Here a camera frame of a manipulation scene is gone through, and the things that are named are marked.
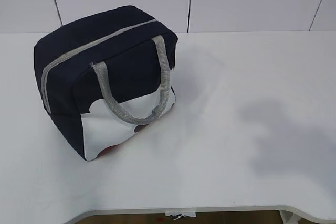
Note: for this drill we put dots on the white tape under table edge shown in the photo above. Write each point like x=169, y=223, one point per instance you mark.
x=176, y=215

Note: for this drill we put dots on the navy blue lunch bag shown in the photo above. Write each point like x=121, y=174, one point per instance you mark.
x=104, y=77

